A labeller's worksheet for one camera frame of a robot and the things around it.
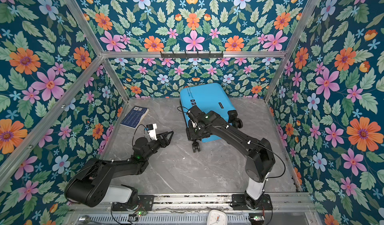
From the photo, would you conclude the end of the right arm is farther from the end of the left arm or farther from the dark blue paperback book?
the dark blue paperback book

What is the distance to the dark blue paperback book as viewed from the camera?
1.06m

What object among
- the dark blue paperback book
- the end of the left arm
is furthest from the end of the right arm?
the dark blue paperback book
